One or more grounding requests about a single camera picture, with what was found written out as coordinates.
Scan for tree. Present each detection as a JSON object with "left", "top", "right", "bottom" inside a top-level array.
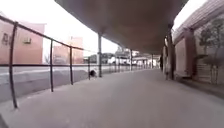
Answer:
[{"left": 198, "top": 19, "right": 224, "bottom": 85}]

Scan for grey concrete path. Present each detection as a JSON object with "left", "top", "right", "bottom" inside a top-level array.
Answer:
[{"left": 0, "top": 68, "right": 224, "bottom": 128}]

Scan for brown brick building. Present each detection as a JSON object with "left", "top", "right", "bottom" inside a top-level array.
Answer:
[{"left": 162, "top": 0, "right": 224, "bottom": 88}]

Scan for distant buildings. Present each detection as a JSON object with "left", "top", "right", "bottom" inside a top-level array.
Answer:
[{"left": 83, "top": 46, "right": 161, "bottom": 68}]

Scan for dark canopy roof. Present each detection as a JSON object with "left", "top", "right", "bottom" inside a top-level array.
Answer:
[{"left": 54, "top": 0, "right": 190, "bottom": 56}]

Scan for grey canopy post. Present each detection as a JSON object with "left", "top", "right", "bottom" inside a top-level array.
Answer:
[
  {"left": 97, "top": 32, "right": 103, "bottom": 78},
  {"left": 129, "top": 49, "right": 133, "bottom": 72},
  {"left": 166, "top": 28, "right": 175, "bottom": 81}
]

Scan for red brick building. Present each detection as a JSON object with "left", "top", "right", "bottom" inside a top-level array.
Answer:
[
  {"left": 0, "top": 19, "right": 46, "bottom": 65},
  {"left": 52, "top": 36, "right": 85, "bottom": 65}
]

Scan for dark metal railing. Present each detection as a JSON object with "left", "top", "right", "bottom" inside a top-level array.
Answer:
[{"left": 0, "top": 14, "right": 161, "bottom": 109}]

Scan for grey asphalt road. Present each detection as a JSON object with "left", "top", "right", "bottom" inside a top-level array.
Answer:
[{"left": 0, "top": 64, "right": 134, "bottom": 103}]

